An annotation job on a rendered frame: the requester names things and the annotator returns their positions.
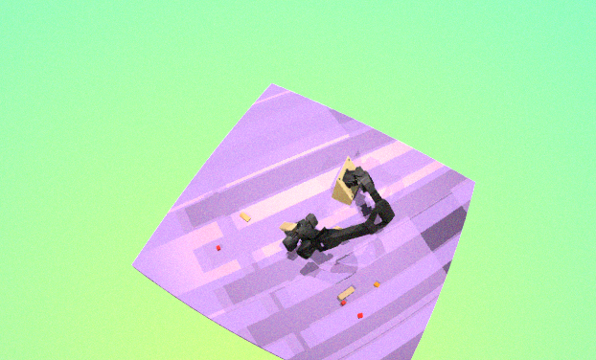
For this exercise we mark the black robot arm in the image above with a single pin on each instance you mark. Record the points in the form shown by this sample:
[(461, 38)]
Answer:
[(331, 238)]

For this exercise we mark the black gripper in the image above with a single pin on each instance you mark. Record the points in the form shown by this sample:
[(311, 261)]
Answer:
[(303, 227)]

